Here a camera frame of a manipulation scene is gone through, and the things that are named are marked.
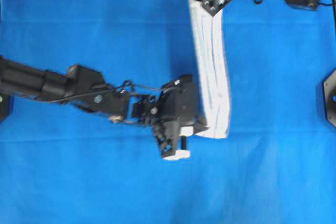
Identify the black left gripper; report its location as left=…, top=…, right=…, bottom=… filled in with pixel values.
left=151, top=74, right=209, bottom=161

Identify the white blue striped towel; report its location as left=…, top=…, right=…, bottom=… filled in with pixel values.
left=188, top=0, right=231, bottom=139

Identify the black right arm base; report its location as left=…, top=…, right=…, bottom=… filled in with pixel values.
left=322, top=69, right=335, bottom=128

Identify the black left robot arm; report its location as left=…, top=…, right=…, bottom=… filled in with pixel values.
left=1, top=58, right=207, bottom=161

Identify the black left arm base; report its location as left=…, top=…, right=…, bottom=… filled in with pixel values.
left=0, top=93, right=13, bottom=123

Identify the blue table cloth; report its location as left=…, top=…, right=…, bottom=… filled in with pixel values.
left=1, top=0, right=335, bottom=223

